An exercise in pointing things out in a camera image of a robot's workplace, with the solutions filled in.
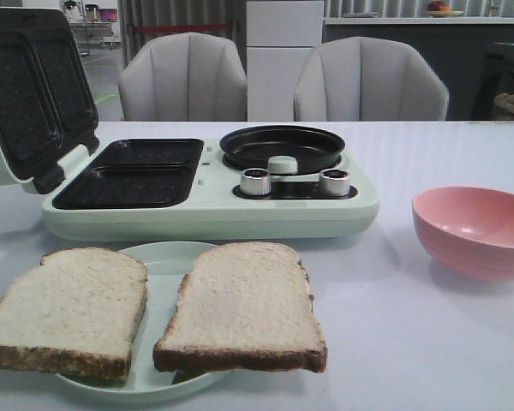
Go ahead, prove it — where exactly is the white bread slice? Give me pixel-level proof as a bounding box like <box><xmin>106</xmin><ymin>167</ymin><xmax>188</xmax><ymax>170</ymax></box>
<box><xmin>152</xmin><ymin>241</ymin><xmax>327</xmax><ymax>372</ymax></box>
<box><xmin>0</xmin><ymin>247</ymin><xmax>147</xmax><ymax>381</ymax></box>

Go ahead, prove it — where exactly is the pink plastic bowl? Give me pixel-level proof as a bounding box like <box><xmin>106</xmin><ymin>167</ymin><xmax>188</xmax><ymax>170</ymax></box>
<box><xmin>412</xmin><ymin>186</ymin><xmax>514</xmax><ymax>282</ymax></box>

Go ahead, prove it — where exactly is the mint green sandwich maker lid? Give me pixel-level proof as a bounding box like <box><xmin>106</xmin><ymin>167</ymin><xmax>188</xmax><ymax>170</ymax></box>
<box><xmin>0</xmin><ymin>8</ymin><xmax>99</xmax><ymax>194</ymax></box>

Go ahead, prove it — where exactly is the mint green breakfast maker base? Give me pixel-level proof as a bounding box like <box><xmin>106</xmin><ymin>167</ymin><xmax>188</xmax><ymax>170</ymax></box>
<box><xmin>42</xmin><ymin>138</ymin><xmax>380</xmax><ymax>241</ymax></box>

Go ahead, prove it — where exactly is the left silver control knob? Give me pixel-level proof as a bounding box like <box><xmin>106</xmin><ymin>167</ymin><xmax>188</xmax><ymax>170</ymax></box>
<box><xmin>239</xmin><ymin>168</ymin><xmax>272</xmax><ymax>196</ymax></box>

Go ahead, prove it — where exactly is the silver control knob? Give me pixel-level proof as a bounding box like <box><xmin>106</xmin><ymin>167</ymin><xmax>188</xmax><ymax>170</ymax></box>
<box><xmin>319</xmin><ymin>169</ymin><xmax>350</xmax><ymax>197</ymax></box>
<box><xmin>239</xmin><ymin>168</ymin><xmax>272</xmax><ymax>196</ymax></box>

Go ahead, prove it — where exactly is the right silver control knob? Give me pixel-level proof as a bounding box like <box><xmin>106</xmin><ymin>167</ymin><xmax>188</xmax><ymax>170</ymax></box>
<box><xmin>319</xmin><ymin>169</ymin><xmax>350</xmax><ymax>197</ymax></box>

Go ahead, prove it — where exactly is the black round frying pan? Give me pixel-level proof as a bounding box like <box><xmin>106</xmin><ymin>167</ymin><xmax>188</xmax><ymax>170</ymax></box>
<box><xmin>219</xmin><ymin>125</ymin><xmax>345</xmax><ymax>175</ymax></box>

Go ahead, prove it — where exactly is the mint green round plate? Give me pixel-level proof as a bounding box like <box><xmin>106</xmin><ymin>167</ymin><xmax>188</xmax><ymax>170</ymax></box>
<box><xmin>58</xmin><ymin>241</ymin><xmax>228</xmax><ymax>404</ymax></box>

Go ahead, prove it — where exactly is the left grey upholstered chair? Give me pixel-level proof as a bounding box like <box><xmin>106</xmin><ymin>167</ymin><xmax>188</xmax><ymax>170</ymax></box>
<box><xmin>118</xmin><ymin>33</ymin><xmax>248</xmax><ymax>122</ymax></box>

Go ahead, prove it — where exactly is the grey upholstered chair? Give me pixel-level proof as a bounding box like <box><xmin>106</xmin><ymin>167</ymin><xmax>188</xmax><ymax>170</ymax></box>
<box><xmin>118</xmin><ymin>33</ymin><xmax>248</xmax><ymax>122</ymax></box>
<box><xmin>293</xmin><ymin>37</ymin><xmax>449</xmax><ymax>122</ymax></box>

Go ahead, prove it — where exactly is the right grey upholstered chair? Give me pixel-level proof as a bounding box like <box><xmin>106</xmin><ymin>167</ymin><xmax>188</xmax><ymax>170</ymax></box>
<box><xmin>293</xmin><ymin>37</ymin><xmax>449</xmax><ymax>122</ymax></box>

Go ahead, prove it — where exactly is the white cabinet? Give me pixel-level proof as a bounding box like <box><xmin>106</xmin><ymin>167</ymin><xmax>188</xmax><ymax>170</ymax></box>
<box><xmin>246</xmin><ymin>1</ymin><xmax>324</xmax><ymax>122</ymax></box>

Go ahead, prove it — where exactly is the fruit plate on counter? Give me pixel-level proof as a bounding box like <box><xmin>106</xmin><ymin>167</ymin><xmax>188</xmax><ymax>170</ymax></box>
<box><xmin>424</xmin><ymin>0</ymin><xmax>463</xmax><ymax>18</ymax></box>

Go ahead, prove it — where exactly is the grey counter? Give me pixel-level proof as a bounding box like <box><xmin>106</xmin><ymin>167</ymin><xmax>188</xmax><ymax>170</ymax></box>
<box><xmin>322</xmin><ymin>16</ymin><xmax>514</xmax><ymax>121</ymax></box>

